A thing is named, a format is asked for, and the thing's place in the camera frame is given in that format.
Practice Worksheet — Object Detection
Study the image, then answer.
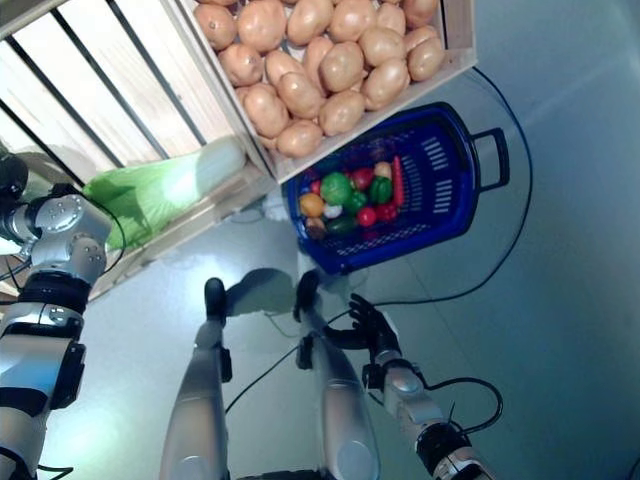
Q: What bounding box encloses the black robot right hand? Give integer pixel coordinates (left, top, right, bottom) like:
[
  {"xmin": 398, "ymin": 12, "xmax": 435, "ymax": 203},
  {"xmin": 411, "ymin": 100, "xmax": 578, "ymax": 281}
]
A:
[{"xmin": 323, "ymin": 293, "xmax": 404, "ymax": 366}]

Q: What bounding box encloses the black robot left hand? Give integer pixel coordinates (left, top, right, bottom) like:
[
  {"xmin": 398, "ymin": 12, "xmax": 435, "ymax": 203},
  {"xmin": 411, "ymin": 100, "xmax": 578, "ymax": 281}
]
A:
[{"xmin": 0, "ymin": 152, "xmax": 29, "ymax": 204}]

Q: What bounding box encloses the napa cabbage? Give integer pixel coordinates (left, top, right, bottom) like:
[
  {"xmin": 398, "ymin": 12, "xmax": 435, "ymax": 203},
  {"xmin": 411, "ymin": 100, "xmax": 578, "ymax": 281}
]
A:
[{"xmin": 82, "ymin": 135, "xmax": 247, "ymax": 251}]

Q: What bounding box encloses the blue plastic shopping basket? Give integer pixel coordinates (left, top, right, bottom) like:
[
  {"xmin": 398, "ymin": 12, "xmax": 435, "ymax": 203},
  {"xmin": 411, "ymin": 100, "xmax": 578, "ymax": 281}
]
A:
[{"xmin": 280, "ymin": 101, "xmax": 511, "ymax": 277}]

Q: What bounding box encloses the silver robot right leg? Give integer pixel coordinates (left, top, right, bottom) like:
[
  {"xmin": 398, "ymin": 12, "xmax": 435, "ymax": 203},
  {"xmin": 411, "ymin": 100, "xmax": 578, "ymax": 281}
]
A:
[{"xmin": 297, "ymin": 319, "xmax": 381, "ymax": 480}]

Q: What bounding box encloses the silver robot leg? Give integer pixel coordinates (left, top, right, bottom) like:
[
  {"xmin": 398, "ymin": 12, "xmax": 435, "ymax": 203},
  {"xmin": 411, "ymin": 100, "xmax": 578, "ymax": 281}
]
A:
[
  {"xmin": 158, "ymin": 319, "xmax": 234, "ymax": 480},
  {"xmin": 297, "ymin": 319, "xmax": 381, "ymax": 480}
]

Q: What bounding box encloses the black robot right foot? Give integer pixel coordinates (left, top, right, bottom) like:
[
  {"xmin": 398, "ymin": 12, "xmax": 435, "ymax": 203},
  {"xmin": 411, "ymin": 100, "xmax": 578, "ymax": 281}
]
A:
[{"xmin": 293, "ymin": 269, "xmax": 321, "ymax": 324}]

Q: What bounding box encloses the black robot foot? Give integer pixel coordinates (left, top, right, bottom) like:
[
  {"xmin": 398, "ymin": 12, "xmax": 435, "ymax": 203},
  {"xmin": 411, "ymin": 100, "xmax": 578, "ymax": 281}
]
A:
[
  {"xmin": 204, "ymin": 277, "xmax": 227, "ymax": 321},
  {"xmin": 293, "ymin": 269, "xmax": 321, "ymax": 324}
]

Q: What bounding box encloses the dark green toy cucumber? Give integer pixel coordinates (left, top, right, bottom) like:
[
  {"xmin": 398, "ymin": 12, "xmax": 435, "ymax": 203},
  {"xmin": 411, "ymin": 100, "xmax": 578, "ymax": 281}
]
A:
[{"xmin": 325, "ymin": 215, "xmax": 359, "ymax": 235}]

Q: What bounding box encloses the yellow orange toy fruit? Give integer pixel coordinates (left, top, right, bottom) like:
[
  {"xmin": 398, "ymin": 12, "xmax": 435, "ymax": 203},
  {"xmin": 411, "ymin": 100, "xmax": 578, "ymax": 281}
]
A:
[{"xmin": 298, "ymin": 193, "xmax": 326, "ymax": 218}]

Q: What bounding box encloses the wooden slatted crate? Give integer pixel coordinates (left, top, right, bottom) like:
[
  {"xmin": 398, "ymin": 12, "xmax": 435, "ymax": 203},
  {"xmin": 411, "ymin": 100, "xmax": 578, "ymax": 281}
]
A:
[
  {"xmin": 0, "ymin": 0, "xmax": 279, "ymax": 301},
  {"xmin": 172, "ymin": 0, "xmax": 476, "ymax": 185}
]

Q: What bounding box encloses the green round toy cabbage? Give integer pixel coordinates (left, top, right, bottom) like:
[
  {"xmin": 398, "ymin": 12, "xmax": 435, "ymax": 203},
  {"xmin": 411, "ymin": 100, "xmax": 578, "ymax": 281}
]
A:
[{"xmin": 319, "ymin": 172, "xmax": 354, "ymax": 205}]

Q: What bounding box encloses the black robot left foot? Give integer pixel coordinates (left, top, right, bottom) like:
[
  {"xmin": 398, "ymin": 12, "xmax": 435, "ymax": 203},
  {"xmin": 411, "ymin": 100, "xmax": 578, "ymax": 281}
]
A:
[{"xmin": 204, "ymin": 277, "xmax": 227, "ymax": 321}]

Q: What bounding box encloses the black robot pelvis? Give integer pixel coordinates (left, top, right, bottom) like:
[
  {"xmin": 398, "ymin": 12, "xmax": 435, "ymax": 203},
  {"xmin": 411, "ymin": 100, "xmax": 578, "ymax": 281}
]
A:
[{"xmin": 227, "ymin": 467, "xmax": 326, "ymax": 480}]

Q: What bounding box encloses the silver robot left leg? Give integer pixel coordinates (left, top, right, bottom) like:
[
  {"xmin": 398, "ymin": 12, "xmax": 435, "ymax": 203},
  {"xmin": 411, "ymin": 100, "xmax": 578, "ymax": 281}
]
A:
[{"xmin": 158, "ymin": 319, "xmax": 234, "ymax": 480}]

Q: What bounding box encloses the brown potato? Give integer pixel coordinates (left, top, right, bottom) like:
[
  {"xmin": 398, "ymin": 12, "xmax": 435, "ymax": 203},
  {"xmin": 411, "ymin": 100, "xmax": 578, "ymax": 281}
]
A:
[
  {"xmin": 193, "ymin": 3, "xmax": 239, "ymax": 51},
  {"xmin": 264, "ymin": 49, "xmax": 306, "ymax": 86},
  {"xmin": 402, "ymin": 0, "xmax": 441, "ymax": 22},
  {"xmin": 405, "ymin": 35, "xmax": 446, "ymax": 82},
  {"xmin": 318, "ymin": 41, "xmax": 366, "ymax": 94},
  {"xmin": 327, "ymin": 0, "xmax": 379, "ymax": 44},
  {"xmin": 360, "ymin": 58, "xmax": 411, "ymax": 111},
  {"xmin": 276, "ymin": 119, "xmax": 325, "ymax": 159},
  {"xmin": 375, "ymin": 2, "xmax": 407, "ymax": 36},
  {"xmin": 242, "ymin": 82, "xmax": 290, "ymax": 140},
  {"xmin": 237, "ymin": 0, "xmax": 288, "ymax": 55},
  {"xmin": 317, "ymin": 89, "xmax": 367, "ymax": 137},
  {"xmin": 303, "ymin": 35, "xmax": 335, "ymax": 81},
  {"xmin": 286, "ymin": 0, "xmax": 335, "ymax": 47},
  {"xmin": 276, "ymin": 72, "xmax": 325, "ymax": 120},
  {"xmin": 403, "ymin": 24, "xmax": 439, "ymax": 51},
  {"xmin": 358, "ymin": 25, "xmax": 407, "ymax": 67},
  {"xmin": 218, "ymin": 43, "xmax": 265, "ymax": 89}
]

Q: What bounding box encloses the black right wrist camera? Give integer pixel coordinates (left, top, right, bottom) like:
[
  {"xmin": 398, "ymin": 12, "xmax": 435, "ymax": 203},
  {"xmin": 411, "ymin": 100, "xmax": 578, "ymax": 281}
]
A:
[{"xmin": 362, "ymin": 363, "xmax": 386, "ymax": 394}]

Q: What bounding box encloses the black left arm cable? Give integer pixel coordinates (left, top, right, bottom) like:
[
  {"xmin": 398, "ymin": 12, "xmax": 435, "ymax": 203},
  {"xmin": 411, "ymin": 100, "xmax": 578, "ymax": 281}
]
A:
[{"xmin": 0, "ymin": 212, "xmax": 127, "ymax": 476}]

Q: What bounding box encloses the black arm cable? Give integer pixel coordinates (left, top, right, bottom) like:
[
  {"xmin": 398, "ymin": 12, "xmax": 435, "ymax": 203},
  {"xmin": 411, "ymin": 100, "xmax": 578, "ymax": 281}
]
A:
[
  {"xmin": 0, "ymin": 212, "xmax": 127, "ymax": 476},
  {"xmin": 422, "ymin": 375, "xmax": 505, "ymax": 437}
]

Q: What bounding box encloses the thin black tether cable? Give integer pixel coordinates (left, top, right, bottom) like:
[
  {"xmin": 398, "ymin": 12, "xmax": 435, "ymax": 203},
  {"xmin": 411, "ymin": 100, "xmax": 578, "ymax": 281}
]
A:
[{"xmin": 224, "ymin": 307, "xmax": 351, "ymax": 416}]

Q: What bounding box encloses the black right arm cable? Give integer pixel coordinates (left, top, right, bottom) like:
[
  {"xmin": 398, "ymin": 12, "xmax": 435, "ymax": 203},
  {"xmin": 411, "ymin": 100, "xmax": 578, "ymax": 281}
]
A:
[{"xmin": 422, "ymin": 375, "xmax": 505, "ymax": 437}]

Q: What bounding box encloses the long black floor cable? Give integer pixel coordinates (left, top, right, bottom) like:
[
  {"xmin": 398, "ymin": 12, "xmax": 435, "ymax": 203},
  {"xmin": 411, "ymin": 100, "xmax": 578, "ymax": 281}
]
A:
[{"xmin": 319, "ymin": 66, "xmax": 534, "ymax": 324}]

